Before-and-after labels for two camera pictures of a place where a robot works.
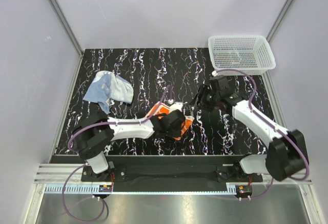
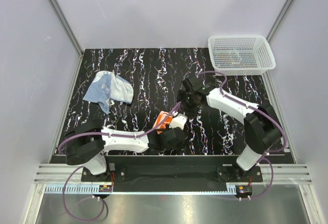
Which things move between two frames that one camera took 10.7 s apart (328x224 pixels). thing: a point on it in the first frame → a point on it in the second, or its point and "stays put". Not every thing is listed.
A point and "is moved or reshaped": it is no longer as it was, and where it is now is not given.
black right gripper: [203, 89] → [181, 96]
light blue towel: [108, 86] stays put
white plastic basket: [252, 53] stays put
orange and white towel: [159, 109] is moved or reshaped
